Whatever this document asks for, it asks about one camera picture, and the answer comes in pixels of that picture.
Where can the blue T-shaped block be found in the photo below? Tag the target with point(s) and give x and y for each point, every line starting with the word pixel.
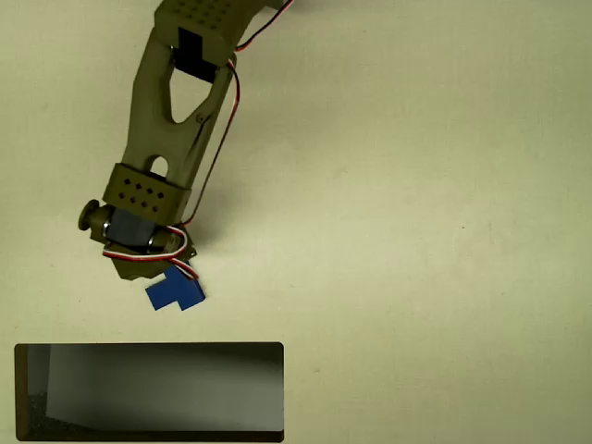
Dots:
pixel 178 291

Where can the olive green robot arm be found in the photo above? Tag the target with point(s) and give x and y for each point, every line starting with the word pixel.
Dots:
pixel 152 125

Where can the dark rectangular bin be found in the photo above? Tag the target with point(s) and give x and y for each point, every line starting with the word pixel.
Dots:
pixel 139 393

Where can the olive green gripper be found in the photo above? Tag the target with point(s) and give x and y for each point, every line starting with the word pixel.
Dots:
pixel 130 269

